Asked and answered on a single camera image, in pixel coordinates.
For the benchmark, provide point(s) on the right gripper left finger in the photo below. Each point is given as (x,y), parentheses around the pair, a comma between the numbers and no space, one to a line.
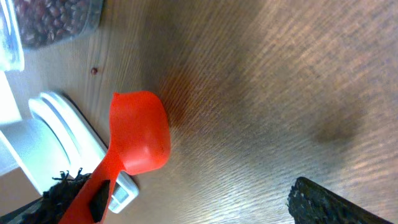
(51,207)

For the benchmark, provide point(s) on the white kitchen scale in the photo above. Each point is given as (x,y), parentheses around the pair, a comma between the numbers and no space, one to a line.
(83,147)

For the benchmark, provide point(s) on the orange measuring scoop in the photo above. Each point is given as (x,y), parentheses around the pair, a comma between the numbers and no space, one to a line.
(139,142)

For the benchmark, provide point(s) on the white round bowl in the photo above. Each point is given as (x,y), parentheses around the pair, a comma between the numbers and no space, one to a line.
(37,151)

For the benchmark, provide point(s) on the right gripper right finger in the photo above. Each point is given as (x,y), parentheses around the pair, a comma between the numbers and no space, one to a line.
(309,202)

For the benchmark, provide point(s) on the clear plastic container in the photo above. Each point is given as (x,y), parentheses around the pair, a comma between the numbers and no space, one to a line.
(12,52)

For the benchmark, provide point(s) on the red beans in container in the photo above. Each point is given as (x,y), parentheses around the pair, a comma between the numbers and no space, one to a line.
(46,22)

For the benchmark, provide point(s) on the stray red bean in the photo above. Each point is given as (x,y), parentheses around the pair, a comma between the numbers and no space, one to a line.
(94,71)

